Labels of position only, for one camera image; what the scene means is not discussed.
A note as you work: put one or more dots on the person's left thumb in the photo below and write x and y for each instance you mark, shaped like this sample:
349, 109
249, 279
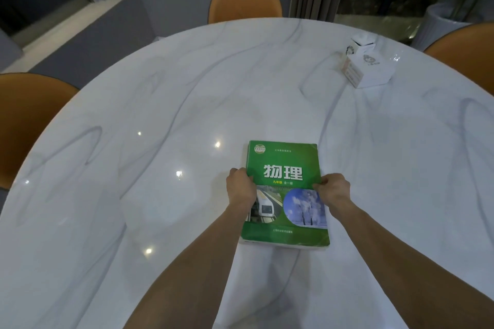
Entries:
248, 176

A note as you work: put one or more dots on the person's right forearm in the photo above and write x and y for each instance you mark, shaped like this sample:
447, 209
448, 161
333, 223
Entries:
409, 274

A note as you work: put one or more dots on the orange chair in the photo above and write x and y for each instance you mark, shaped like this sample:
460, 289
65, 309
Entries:
27, 120
244, 0
465, 53

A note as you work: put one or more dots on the person's left hand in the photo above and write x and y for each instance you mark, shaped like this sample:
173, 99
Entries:
240, 190

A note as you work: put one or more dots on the person's left forearm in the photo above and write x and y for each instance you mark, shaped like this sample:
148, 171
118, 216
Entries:
185, 274

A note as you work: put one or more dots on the person's right thumb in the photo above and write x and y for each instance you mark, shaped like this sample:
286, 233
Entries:
319, 187

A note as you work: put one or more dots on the green textbook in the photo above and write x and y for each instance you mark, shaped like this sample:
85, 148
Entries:
287, 201

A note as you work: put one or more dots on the person's right hand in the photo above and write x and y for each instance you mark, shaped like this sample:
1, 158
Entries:
335, 190

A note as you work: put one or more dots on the white ribbed planter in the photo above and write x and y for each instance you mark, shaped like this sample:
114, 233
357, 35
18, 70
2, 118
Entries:
440, 26

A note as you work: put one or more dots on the white hexagonal box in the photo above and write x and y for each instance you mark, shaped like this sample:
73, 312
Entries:
366, 68

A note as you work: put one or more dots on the grey window ledge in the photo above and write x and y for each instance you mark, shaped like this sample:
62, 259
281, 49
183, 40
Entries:
77, 32

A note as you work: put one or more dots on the small white open box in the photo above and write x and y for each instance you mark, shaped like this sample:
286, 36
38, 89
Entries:
361, 44

